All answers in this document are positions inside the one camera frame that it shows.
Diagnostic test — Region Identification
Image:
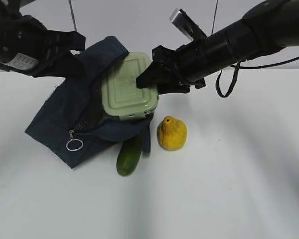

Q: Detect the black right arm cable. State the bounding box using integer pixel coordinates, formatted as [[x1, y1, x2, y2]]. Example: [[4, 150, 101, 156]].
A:
[[215, 52, 299, 98]]

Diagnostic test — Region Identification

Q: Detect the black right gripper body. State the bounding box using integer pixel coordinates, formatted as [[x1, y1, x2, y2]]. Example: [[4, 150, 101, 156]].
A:
[[152, 40, 206, 89]]

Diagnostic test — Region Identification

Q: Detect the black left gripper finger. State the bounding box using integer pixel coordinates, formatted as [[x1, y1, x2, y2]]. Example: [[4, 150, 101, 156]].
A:
[[32, 53, 85, 78], [46, 30, 86, 52]]

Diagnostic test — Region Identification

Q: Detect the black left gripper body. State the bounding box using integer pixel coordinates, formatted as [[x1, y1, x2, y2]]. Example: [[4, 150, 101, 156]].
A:
[[0, 15, 57, 75]]

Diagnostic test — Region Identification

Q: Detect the navy blue lunch bag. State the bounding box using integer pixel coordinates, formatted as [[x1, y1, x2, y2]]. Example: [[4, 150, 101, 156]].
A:
[[25, 36, 153, 168]]

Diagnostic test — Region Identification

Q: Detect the green cucumber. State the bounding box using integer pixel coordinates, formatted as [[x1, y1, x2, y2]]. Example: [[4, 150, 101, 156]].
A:
[[116, 134, 143, 176]]

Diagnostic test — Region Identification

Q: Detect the yellow pear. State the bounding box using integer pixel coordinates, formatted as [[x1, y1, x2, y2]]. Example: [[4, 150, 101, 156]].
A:
[[156, 116, 187, 151]]

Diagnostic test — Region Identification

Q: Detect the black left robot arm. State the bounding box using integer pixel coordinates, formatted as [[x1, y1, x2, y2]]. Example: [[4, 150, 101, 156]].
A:
[[0, 0, 85, 78]]

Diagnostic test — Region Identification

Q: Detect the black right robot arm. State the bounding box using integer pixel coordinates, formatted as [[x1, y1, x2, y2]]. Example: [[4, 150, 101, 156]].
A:
[[136, 0, 299, 94]]

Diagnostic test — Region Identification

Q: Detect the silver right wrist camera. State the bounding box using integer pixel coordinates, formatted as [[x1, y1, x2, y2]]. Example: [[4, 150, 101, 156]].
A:
[[169, 8, 207, 41]]

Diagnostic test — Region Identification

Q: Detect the green lidded glass container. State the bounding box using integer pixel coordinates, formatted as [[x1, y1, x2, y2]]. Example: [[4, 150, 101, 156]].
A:
[[102, 52, 159, 120]]

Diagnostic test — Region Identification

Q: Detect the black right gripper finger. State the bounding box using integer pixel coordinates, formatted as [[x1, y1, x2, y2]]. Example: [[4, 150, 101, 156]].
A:
[[157, 82, 189, 95], [136, 61, 175, 88]]

